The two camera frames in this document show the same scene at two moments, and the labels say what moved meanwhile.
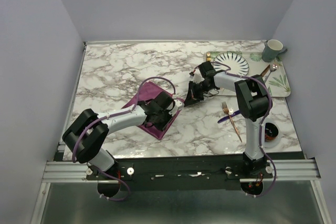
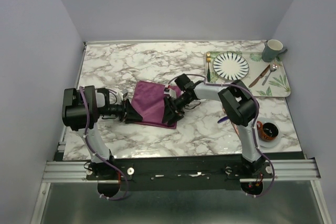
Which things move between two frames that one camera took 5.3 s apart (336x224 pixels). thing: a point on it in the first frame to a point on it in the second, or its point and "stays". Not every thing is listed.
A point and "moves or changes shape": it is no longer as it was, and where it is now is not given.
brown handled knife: (265, 71) stays
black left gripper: (161, 127) to (132, 115)
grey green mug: (273, 48) stays
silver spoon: (272, 67) stays
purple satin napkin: (148, 91) moves or changes shape
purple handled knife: (228, 117) stays
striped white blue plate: (236, 62) stays
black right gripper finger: (195, 100) to (173, 120)
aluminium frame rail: (284, 170) stays
